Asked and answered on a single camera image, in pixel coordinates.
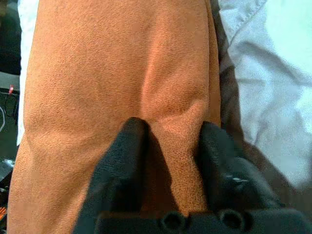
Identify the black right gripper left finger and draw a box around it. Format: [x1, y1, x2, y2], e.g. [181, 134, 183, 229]
[73, 117, 153, 234]

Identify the white wrinkled duvet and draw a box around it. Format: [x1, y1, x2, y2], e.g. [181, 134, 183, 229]
[17, 0, 312, 193]

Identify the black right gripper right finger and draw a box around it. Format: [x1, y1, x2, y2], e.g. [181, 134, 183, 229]
[199, 121, 281, 213]

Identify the thin white cable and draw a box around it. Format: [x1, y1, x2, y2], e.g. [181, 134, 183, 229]
[0, 106, 7, 134]

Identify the orange suede pillow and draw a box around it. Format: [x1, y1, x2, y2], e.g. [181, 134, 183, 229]
[6, 0, 222, 234]

